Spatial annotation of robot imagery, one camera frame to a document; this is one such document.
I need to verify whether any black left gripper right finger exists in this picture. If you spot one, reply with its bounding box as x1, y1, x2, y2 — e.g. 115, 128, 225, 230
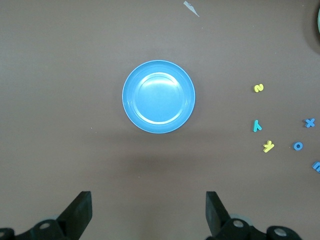
205, 191, 304, 240

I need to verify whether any teal foam letter y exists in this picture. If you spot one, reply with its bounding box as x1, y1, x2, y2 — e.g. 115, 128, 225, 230
252, 119, 263, 133

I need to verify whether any pale green plate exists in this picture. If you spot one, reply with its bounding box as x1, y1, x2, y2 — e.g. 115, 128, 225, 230
313, 4, 320, 42

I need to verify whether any blue plate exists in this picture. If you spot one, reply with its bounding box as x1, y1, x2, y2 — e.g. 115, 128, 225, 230
121, 59, 197, 135

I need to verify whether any brown table cover sheet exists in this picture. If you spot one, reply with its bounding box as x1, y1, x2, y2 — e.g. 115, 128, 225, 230
0, 0, 320, 240

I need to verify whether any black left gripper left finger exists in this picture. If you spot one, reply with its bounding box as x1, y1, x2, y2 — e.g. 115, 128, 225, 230
0, 191, 93, 240

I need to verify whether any yellow foam letter k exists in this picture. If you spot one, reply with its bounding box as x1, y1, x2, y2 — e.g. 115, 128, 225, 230
262, 140, 276, 154

